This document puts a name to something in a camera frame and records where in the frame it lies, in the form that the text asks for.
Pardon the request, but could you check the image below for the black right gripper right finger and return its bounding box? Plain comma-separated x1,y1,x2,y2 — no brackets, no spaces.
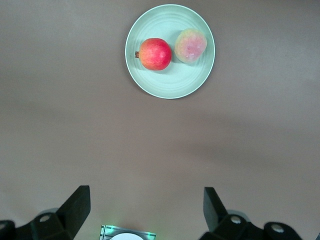
198,186,305,240

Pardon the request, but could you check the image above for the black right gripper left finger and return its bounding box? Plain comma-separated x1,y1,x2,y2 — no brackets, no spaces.
0,185,91,240

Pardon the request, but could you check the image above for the yellow-pink peach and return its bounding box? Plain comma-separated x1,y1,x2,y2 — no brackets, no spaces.
173,27,208,64

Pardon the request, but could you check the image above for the red pomegranate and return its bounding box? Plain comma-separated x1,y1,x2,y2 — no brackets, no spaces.
134,37,173,72

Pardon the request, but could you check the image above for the brown table cloth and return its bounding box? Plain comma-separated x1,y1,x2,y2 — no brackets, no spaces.
0,0,320,240

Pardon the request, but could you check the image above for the light green round plate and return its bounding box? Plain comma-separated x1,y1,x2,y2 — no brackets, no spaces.
124,3,216,100

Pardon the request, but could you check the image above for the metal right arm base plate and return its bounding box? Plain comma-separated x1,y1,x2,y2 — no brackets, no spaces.
100,224,157,240

